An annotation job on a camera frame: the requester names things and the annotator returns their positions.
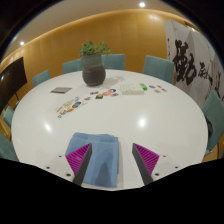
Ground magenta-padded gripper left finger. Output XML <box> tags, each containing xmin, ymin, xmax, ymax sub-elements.
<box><xmin>44</xmin><ymin>142</ymin><xmax>93</xmax><ymax>186</ymax></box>

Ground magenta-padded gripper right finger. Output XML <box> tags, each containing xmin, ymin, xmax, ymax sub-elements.
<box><xmin>131</xmin><ymin>142</ymin><xmax>181</xmax><ymax>186</ymax></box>

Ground blue terry towel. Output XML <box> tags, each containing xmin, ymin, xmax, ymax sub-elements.
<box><xmin>65</xmin><ymin>132</ymin><xmax>120</xmax><ymax>188</ymax></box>

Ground dark grey flat pad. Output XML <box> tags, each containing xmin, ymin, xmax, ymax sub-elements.
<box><xmin>49</xmin><ymin>86</ymin><xmax>73</xmax><ymax>95</ymax></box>

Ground white flat box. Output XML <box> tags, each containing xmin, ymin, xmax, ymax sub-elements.
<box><xmin>119</xmin><ymin>83</ymin><xmax>146</xmax><ymax>96</ymax></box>

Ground potted plant in grey pot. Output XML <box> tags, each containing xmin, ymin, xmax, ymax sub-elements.
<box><xmin>78</xmin><ymin>40</ymin><xmax>112</xmax><ymax>88</ymax></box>

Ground teal chairs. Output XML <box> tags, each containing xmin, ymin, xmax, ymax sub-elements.
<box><xmin>0</xmin><ymin>53</ymin><xmax>224</xmax><ymax>163</ymax></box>

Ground black screen on stand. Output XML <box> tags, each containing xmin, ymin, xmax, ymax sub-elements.
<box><xmin>0</xmin><ymin>56</ymin><xmax>28</xmax><ymax>106</ymax></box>

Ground white calligraphy folding screen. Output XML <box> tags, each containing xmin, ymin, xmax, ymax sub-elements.
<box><xmin>163</xmin><ymin>18</ymin><xmax>224</xmax><ymax>108</ymax></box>

